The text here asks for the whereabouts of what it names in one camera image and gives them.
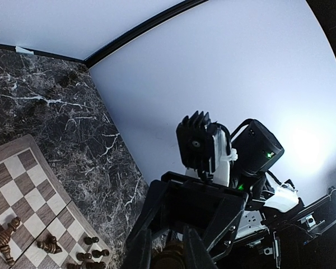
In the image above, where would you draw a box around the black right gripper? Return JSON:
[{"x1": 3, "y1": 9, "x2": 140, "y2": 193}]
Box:
[{"x1": 125, "y1": 171, "x2": 249, "y2": 262}]

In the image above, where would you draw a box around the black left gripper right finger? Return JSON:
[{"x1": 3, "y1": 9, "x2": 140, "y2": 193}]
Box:
[{"x1": 183, "y1": 226, "x2": 216, "y2": 269}]

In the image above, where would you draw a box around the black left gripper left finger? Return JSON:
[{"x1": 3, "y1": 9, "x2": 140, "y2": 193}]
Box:
[{"x1": 120, "y1": 225, "x2": 153, "y2": 269}]

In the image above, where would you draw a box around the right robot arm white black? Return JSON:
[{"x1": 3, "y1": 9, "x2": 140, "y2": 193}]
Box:
[{"x1": 122, "y1": 112, "x2": 336, "y2": 268}]

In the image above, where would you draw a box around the wooden chess board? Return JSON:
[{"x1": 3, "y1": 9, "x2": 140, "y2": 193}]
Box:
[{"x1": 0, "y1": 135, "x2": 112, "y2": 268}]

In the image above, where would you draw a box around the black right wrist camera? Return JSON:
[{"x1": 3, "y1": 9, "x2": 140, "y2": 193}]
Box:
[{"x1": 176, "y1": 110, "x2": 237, "y2": 187}]

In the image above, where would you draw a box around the black right frame post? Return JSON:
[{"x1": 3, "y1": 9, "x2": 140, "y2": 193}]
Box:
[{"x1": 84, "y1": 0, "x2": 207, "y2": 68}]

